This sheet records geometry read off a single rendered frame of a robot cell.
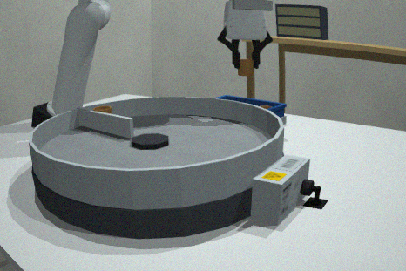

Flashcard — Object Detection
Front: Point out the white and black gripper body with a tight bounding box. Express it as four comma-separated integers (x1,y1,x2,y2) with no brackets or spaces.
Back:
223,0,267,40

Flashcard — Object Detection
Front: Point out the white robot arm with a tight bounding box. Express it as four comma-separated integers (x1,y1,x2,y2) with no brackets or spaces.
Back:
47,0,273,117

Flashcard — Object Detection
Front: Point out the blue crate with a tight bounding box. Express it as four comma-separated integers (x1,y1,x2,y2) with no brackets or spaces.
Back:
217,95,287,118

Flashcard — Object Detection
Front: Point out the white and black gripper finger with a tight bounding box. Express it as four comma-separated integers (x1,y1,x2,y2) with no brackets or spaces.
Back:
252,32,273,69
218,26,240,69

